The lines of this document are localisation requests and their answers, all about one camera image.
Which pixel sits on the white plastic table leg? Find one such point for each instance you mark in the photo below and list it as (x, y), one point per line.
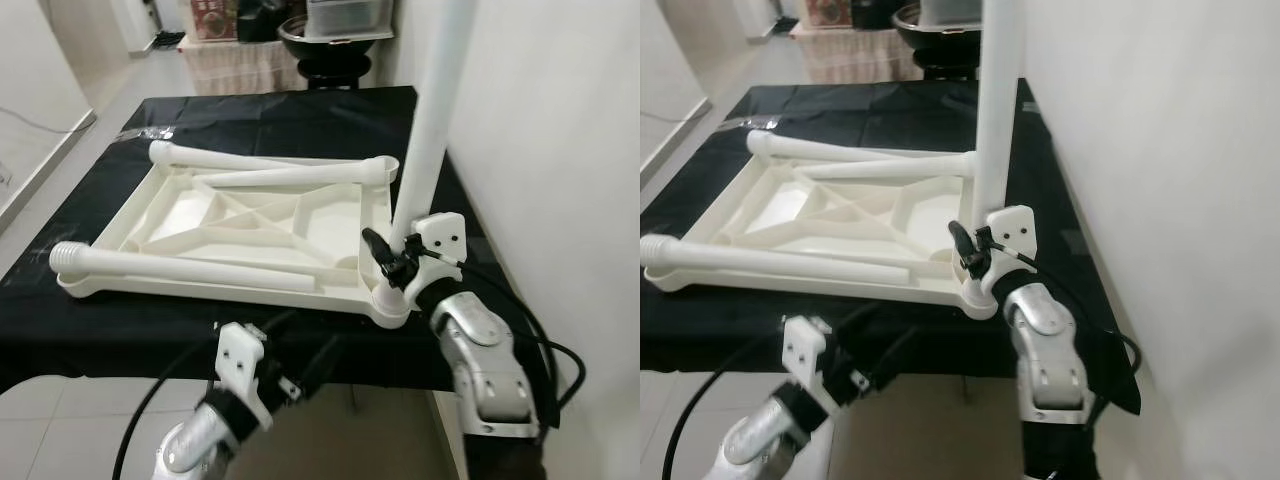
(1000, 110)
(780, 262)
(900, 167)
(820, 148)
(180, 268)
(430, 130)
(320, 175)
(220, 158)

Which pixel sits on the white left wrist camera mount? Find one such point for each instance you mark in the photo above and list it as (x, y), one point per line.
(805, 350)
(240, 360)

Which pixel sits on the black tablecloth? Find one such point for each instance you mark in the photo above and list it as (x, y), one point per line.
(720, 340)
(80, 330)

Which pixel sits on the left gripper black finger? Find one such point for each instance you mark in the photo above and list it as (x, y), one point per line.
(322, 362)
(892, 355)

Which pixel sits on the beige cloth covered table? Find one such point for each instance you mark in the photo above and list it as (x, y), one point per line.
(860, 58)
(240, 68)

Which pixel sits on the storage box with orange lid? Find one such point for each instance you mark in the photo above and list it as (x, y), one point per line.
(828, 12)
(212, 18)

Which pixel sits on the clear box with green lid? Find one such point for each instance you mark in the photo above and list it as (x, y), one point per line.
(350, 12)
(950, 10)

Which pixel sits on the clear shiny adhesive tape strip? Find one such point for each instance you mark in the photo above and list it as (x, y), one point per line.
(745, 124)
(145, 135)

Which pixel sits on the black bag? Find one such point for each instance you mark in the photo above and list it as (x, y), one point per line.
(880, 14)
(265, 20)

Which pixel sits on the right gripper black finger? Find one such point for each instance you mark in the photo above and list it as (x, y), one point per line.
(377, 250)
(960, 242)

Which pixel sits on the small black flat object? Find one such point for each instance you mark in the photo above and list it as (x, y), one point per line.
(168, 41)
(783, 27)

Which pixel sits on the black wok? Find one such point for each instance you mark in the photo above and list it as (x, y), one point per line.
(935, 30)
(330, 45)

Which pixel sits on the white plastic table top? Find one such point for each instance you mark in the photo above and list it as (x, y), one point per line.
(790, 205)
(180, 215)

